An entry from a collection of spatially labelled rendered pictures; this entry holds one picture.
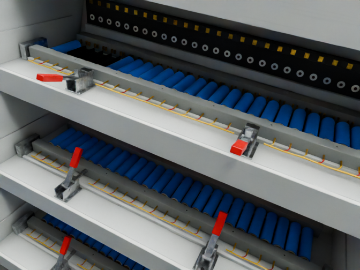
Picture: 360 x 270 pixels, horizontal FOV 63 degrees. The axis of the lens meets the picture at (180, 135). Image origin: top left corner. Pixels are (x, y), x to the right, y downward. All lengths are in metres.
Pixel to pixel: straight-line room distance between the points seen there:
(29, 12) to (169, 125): 0.34
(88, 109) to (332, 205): 0.34
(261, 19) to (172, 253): 0.35
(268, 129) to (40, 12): 0.45
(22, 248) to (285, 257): 0.53
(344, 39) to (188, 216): 0.34
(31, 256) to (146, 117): 0.43
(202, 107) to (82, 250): 0.42
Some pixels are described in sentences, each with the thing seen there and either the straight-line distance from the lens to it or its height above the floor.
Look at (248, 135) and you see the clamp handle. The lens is 0.37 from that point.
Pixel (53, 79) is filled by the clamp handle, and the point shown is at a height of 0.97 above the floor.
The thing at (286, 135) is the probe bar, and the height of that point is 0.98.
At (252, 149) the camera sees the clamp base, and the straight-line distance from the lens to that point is 0.39.
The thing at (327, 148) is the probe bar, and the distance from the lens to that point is 0.40.
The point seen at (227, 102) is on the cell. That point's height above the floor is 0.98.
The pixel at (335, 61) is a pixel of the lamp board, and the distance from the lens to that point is 0.50.
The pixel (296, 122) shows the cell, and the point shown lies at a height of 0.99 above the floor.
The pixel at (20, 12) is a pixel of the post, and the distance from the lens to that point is 0.60.
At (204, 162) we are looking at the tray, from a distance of 0.39.
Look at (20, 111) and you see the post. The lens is 0.65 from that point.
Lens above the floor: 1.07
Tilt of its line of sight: 20 degrees down
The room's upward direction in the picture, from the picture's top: 14 degrees clockwise
